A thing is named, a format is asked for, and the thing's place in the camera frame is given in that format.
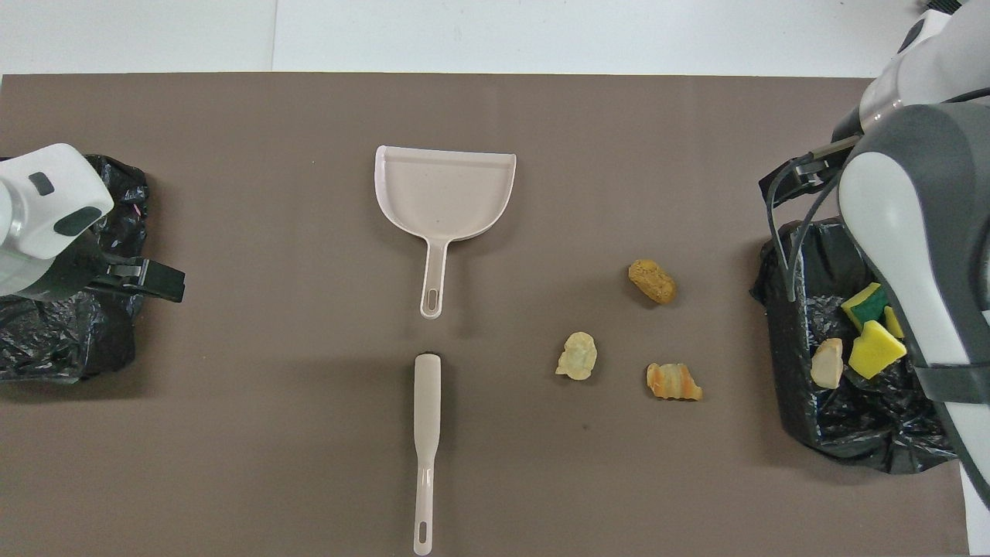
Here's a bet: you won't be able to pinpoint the open black bag-lined bin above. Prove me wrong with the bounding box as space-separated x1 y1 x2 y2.
749 217 960 474

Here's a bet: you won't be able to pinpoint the brown fried nugget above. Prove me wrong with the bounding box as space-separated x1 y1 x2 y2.
627 259 678 306

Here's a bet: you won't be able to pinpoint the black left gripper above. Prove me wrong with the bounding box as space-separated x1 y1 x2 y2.
31 231 187 305

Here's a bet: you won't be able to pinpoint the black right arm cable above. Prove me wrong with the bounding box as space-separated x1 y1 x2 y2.
764 172 845 302

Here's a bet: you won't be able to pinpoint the crumpled black bag-lined bin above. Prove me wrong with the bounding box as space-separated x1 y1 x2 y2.
0 155 149 384

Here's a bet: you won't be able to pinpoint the green and yellow sponge piece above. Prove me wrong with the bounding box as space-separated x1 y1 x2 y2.
841 282 890 333

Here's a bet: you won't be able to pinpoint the beige hand brush black bristles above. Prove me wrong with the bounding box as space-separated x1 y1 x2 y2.
412 354 442 556

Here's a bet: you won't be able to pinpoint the pale yellow crisp piece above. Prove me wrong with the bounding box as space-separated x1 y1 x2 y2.
555 332 598 381

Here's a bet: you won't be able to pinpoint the orange striped croissant piece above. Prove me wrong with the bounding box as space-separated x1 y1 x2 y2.
647 363 704 402

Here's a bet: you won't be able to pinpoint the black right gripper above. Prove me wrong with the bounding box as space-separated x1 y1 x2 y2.
760 135 862 206

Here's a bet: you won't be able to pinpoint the beige plastic dustpan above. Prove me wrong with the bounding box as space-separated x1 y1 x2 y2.
374 145 517 320

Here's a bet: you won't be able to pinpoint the brown table mat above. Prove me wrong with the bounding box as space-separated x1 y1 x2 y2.
0 73 972 557

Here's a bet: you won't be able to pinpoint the striped bread slice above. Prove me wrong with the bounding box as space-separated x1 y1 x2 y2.
810 337 845 390

